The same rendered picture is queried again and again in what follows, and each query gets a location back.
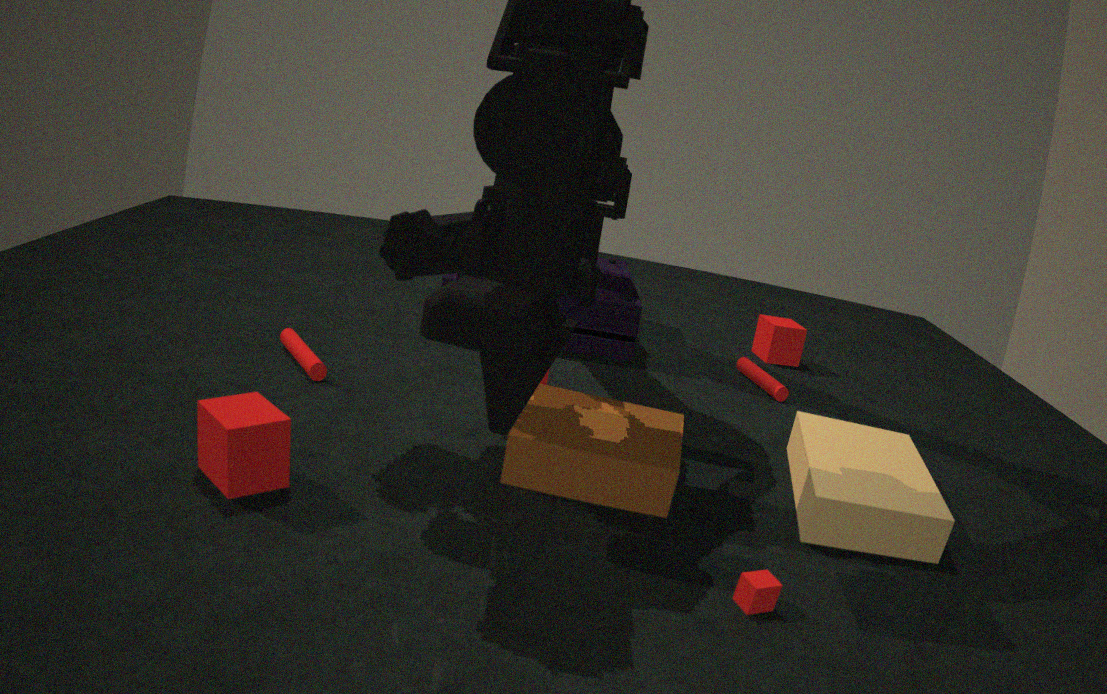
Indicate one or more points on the orange rectangular block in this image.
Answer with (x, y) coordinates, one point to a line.
(596, 450)

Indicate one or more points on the tan rectangular box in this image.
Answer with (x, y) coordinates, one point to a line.
(865, 489)

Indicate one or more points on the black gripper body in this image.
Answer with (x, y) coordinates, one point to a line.
(535, 242)

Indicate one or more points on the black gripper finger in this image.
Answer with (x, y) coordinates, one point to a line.
(508, 384)
(564, 327)

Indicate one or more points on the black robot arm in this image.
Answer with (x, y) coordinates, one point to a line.
(547, 123)

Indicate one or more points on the red cylinder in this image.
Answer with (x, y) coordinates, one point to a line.
(303, 354)
(760, 377)

